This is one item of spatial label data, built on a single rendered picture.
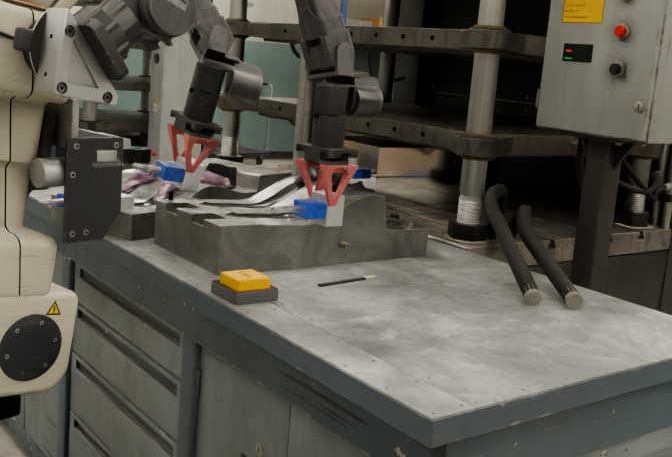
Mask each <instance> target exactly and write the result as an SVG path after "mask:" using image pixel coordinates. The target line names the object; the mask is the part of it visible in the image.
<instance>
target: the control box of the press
mask: <svg viewBox="0 0 672 457"><path fill-rule="evenodd" d="M535 107H537V108H538V112H537V120H536V126H538V128H543V129H550V130H556V131H563V132H562V135H568V138H571V139H574V137H577V139H578V146H577V151H576V159H575V170H576V177H577V181H578V184H579V187H580V190H581V200H580V208H579V215H578V223H577V230H576V238H575V245H574V253H573V260H572V268H571V275H570V281H571V283H572V284H574V285H577V286H580V287H583V288H587V289H590V290H593V291H596V292H599V293H602V294H603V291H604V284H605V276H606V269H607V262H608V255H609V248H610V241H611V234H612V227H613V220H614V213H615V205H616V198H617V191H618V184H619V177H620V170H621V163H622V160H623V159H624V158H625V157H626V155H627V154H628V153H629V152H630V151H631V149H632V148H633V147H634V146H635V144H639V146H646V144H672V0H551V6H550V14H549V22H548V30H547V38H546V46H545V55H544V63H543V71H542V79H541V87H540V89H537V95H536V103H535ZM584 152H586V154H587V156H586V163H585V171H583V158H584Z"/></svg>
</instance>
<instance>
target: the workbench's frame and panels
mask: <svg viewBox="0 0 672 457"><path fill-rule="evenodd" d="M23 225H24V227H26V228H29V229H32V230H35V231H38V232H40V233H43V234H45V235H47V236H49V237H51V238H53V239H54V240H55V242H56V244H57V251H56V258H55V264H54V270H53V277H52V283H54V284H57V285H59V286H61V287H64V288H66V289H69V290H71V291H73V292H74V293H75V294H76V295H77V298H78V305H77V312H76V318H75V324H74V331H73V337H72V343H71V350H70V356H69V362H68V367H67V370H66V372H65V374H64V376H63V378H62V379H61V380H60V381H59V382H58V383H57V384H56V385H55V386H54V387H52V388H50V389H49V390H46V391H44V392H39V393H31V394H23V395H21V409H20V414H19V415H17V416H14V417H11V418H7V419H4V420H5V422H6V423H7V424H8V426H9V427H10V428H11V430H12V431H13V432H14V433H15V435H16V436H17V437H18V439H19V440H20V441H21V443H22V444H23V445H24V446H25V448H26V449H27V450H28V452H29V453H30V454H31V455H32V457H672V360H669V361H665V362H661V363H657V364H653V365H649V366H645V367H642V368H638V369H634V370H630V371H626V372H622V373H619V374H615V375H611V376H607V377H603V378H599V379H595V380H592V381H588V382H584V383H580V384H576V385H572V386H568V387H565V388H561V389H557V390H553V391H549V392H545V393H541V394H538V395H534V396H530V397H526V398H522V399H518V400H515V401H511V402H507V403H503V404H499V405H495V406H491V407H488V408H484V409H480V410H475V411H472V412H468V413H464V414H461V415H457V416H453V417H449V418H445V419H441V420H438V421H434V422H431V421H429V420H428V419H426V418H424V417H422V416H420V415H419V414H417V413H415V412H413V411H411V410H410V409H408V408H406V407H404V406H403V405H401V404H399V403H397V402H395V401H394V400H392V399H390V398H388V397H386V396H385V395H383V394H381V393H379V392H377V391H376V390H374V389H372V388H370V387H369V386H367V385H365V384H363V383H361V382H360V381H358V380H356V379H354V378H352V377H351V376H349V375H347V374H345V373H344V372H342V371H340V370H338V369H336V368H335V367H333V366H331V365H329V364H327V363H326V362H324V361H322V360H320V359H318V358H317V357H315V356H313V355H311V354H310V353H308V352H306V351H304V350H302V349H301V348H299V347H297V346H295V345H293V344H292V343H290V342H288V341H286V340H285V339H283V338H281V337H279V336H277V335H276V334H274V333H272V332H270V331H268V330H267V329H265V328H263V327H261V326H259V325H258V324H256V323H254V322H252V321H251V320H249V319H247V318H245V317H243V316H242V315H240V314H238V313H236V312H234V311H233V310H231V309H229V308H227V307H226V306H224V305H222V304H220V303H218V302H217V301H215V300H213V299H211V298H209V297H208V296H206V295H204V294H202V293H200V292H199V291H197V290H195V289H193V288H192V287H190V286H188V285H186V284H184V283H183V282H181V281H179V280H177V279H175V278H174V277H172V276H170V275H168V274H167V273H165V272H163V271H161V270H159V269H158V268H156V267H154V266H152V265H150V264H149V263H147V262H145V261H143V260H141V259H140V258H138V257H136V256H134V255H133V254H131V253H129V252H127V251H125V250H124V249H122V248H120V247H118V246H116V245H115V244H113V243H111V242H109V241H108V240H106V239H104V238H103V239H101V240H93V241H85V242H77V243H69V244H63V243H62V240H63V222H61V221H58V220H54V219H51V209H50V208H48V207H47V206H44V205H43V206H40V205H39V202H38V201H36V200H34V199H32V198H31V197H29V196H28V197H27V200H26V206H25V213H24V220H23Z"/></svg>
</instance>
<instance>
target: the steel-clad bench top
mask: <svg viewBox="0 0 672 457"><path fill-rule="evenodd" d="M104 239H106V240H108V241H109V242H111V243H113V244H115V245H116V246H118V247H120V248H122V249H124V250H125V251H127V252H129V253H131V254H133V255H134V256H136V257H138V258H140V259H141V260H143V261H145V262H147V263H149V264H150V265H152V266H154V267H156V268H158V269H159V270H161V271H163V272H165V273H167V274H168V275H170V276H172V277H174V278H175V279H177V280H179V281H181V282H183V283H184V284H186V285H188V286H190V287H192V288H193V289H195V290H197V291H199V292H200V293H202V294H204V295H206V296H208V297H209V298H211V299H213V300H215V301H217V302H218V303H220V304H222V305H224V306H226V307H227V308H229V309H231V310H233V311H234V312H236V313H238V314H240V315H242V316H243V317H245V318H247V319H249V320H251V321H252V322H254V323H256V324H258V325H259V326H261V327H263V328H265V329H267V330H268V331H270V332H272V333H274V334H276V335H277V336H279V337H281V338H283V339H285V340H286V341H288V342H290V343H292V344H293V345H295V346H297V347H299V348H301V349H302V350H304V351H306V352H308V353H310V354H311V355H313V356H315V357H317V358H318V359H320V360H322V361H324V362H326V363H327V364H329V365H331V366H333V367H335V368H336V369H338V370H340V371H342V372H344V373H345V374H347V375H349V376H351V377H352V378H354V379H356V380H358V381H360V382H361V383H363V384H365V385H367V386H369V387H370V388H372V389H374V390H376V391H377V392H379V393H381V394H383V395H385V396H386V397H388V398H390V399H392V400H394V401H395V402H397V403H399V404H401V405H403V406H404V407H406V408H408V409H410V410H411V411H413V412H415V413H417V414H419V415H420V416H422V417H424V418H426V419H428V420H429V421H431V422H434V421H438V420H441V419H445V418H449V417H453V416H457V415H461V414H464V413H468V412H472V411H475V410H480V409H484V408H488V407H491V406H495V405H499V404H503V403H507V402H511V401H515V400H518V399H522V398H526V397H530V396H534V395H538V394H541V393H545V392H549V391H553V390H557V389H561V388H565V387H568V386H572V385H576V384H580V383H584V382H588V381H592V380H595V379H599V378H603V377H607V376H611V375H615V374H619V373H622V372H626V371H630V370H634V369H638V368H642V367H645V366H649V365H653V364H657V363H661V362H665V361H669V360H672V315H669V314H666V313H662V312H659V311H656V310H653V309H650V308H647V307H643V306H640V305H637V304H634V303H631V302H628V301H624V300H621V299H618V298H615V297H612V296H609V295H605V294H602V293H599V292H596V291H593V290H590V289H587V288H583V287H580V286H577V285H574V284H573V285H574V287H575V288H576V289H577V291H578V292H579V293H580V295H581V296H582V298H583V303H582V305H581V306H580V307H578V308H569V307H568V306H567V305H566V303H565V302H564V300H563V299H562V297H561V296H560V295H559V293H558V292H557V290H556V289H555V287H554V286H553V285H552V283H551V282H550V280H549V279H548V277H547V276H545V275H542V274H539V273H536V272H533V271H530V272H531V274H532V276H533V278H534V280H535V283H536V285H537V287H538V289H539V291H540V293H541V295H542V301H541V303H540V304H538V305H537V306H531V305H528V304H527V303H526V302H525V299H524V297H523V295H522V293H521V291H520V288H519V286H518V284H517V282H516V279H515V277H514V275H513V273H512V270H511V268H510V266H509V264H507V263H504V262H501V261H498V260H495V259H492V258H488V257H485V256H482V255H479V254H476V253H473V252H469V251H466V250H463V249H460V248H457V247H454V246H450V245H447V244H444V243H441V242H438V241H435V240H431V239H428V242H427V251H426V256H416V257H406V258H396V259H386V260H375V261H365V262H355V263H345V264H335V265H325V266H314V267H304V268H294V269H284V270H274V271H264V272H259V273H261V274H264V275H266V276H268V277H270V285H272V286H275V287H277V288H278V300H276V301H268V302H260V303H252V304H244V305H234V304H232V303H230V302H228V301H226V300H224V299H223V298H221V297H219V296H217V295H215V294H214V293H212V292H211V284H212V280H220V277H221V276H217V275H215V274H213V273H211V272H209V271H207V270H205V269H203V268H201V267H199V266H197V265H195V264H193V263H191V262H189V261H187V260H185V259H183V258H181V257H179V256H177V255H175V254H174V253H172V252H170V251H168V250H166V249H164V248H162V247H160V246H158V245H156V244H154V238H148V239H142V240H136V241H128V240H125V239H121V238H118V237H114V236H110V235H107V234H106V235H105V236H104ZM370 275H375V276H377V278H373V279H367V280H361V281H355V282H349V283H343V284H337V285H331V286H324V287H319V286H318V284H321V283H327V282H333V281H340V280H346V279H352V278H358V277H364V276H370Z"/></svg>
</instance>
